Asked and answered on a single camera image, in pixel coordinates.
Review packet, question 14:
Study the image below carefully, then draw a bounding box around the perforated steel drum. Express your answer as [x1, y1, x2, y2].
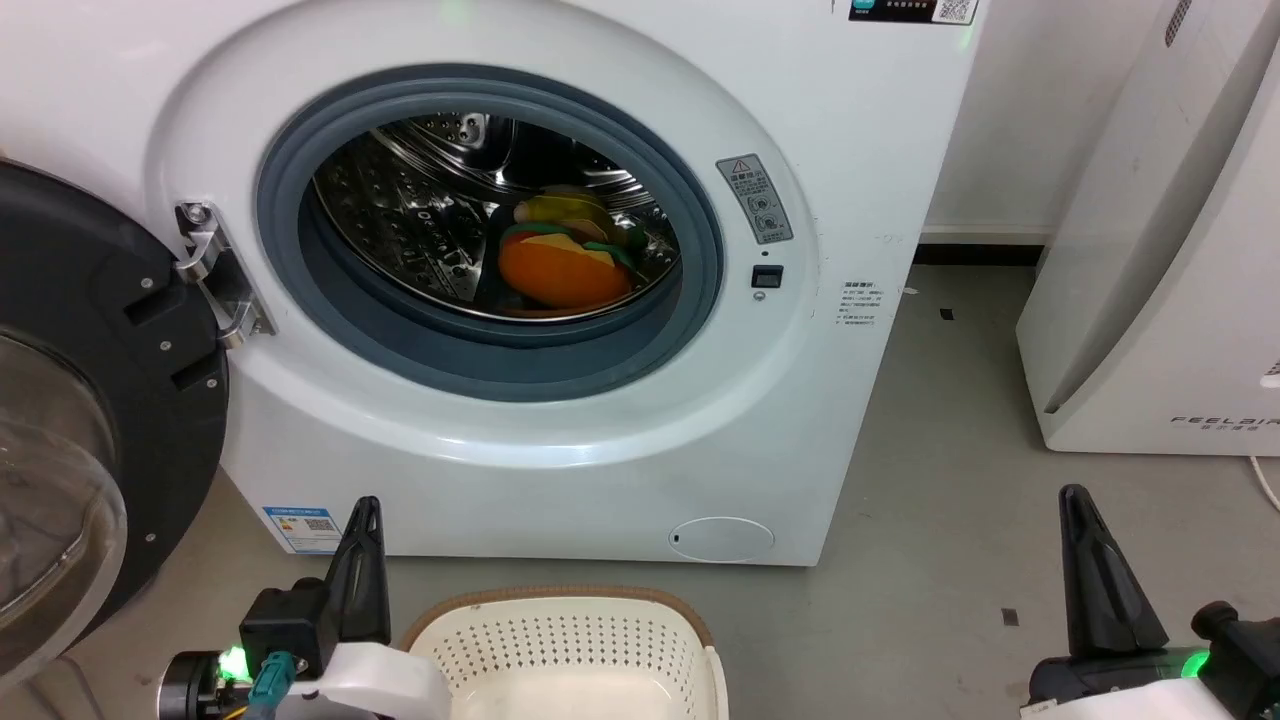
[313, 112, 683, 323]

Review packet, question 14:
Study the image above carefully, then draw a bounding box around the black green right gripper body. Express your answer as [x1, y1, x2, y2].
[1020, 646, 1213, 720]

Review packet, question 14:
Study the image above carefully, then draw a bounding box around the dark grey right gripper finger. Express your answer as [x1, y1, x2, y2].
[1058, 484, 1171, 659]

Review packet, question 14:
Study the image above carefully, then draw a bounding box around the grey rubber door gasket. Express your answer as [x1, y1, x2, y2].
[256, 64, 725, 403]

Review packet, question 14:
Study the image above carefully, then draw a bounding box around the dark round washing machine door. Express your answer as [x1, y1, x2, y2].
[0, 160, 231, 691]

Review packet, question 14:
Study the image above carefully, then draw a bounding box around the cream perforated laundry basket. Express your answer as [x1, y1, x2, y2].
[399, 586, 730, 720]

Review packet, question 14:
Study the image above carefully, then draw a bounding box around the white front-load washing machine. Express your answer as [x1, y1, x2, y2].
[0, 0, 991, 568]

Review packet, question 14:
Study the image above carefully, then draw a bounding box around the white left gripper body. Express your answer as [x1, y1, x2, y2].
[276, 642, 453, 720]

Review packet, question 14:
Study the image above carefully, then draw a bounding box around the white air purifier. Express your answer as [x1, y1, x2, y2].
[1016, 0, 1280, 457]

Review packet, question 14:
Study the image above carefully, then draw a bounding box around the teal cable connector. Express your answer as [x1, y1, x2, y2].
[247, 652, 298, 720]

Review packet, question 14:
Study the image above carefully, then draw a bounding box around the grey warning label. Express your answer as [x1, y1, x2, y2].
[715, 153, 795, 246]

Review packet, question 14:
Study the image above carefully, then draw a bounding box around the orange burger plush toy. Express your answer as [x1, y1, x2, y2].
[497, 222, 641, 312]

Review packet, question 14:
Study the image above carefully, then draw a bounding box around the yellow green plush toy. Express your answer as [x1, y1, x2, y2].
[513, 186, 646, 247]

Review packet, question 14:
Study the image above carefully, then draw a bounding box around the silver metal door hinge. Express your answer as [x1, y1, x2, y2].
[175, 201, 276, 350]

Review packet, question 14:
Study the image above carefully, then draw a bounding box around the blue energy label sticker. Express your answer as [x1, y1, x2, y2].
[262, 505, 345, 556]

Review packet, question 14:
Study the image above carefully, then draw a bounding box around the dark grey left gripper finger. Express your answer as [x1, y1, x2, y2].
[323, 496, 392, 648]

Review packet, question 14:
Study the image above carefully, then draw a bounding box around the black QR code label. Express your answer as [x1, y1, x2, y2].
[848, 0, 979, 26]

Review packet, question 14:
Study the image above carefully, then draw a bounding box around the oval white filter cover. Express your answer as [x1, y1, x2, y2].
[668, 516, 776, 564]

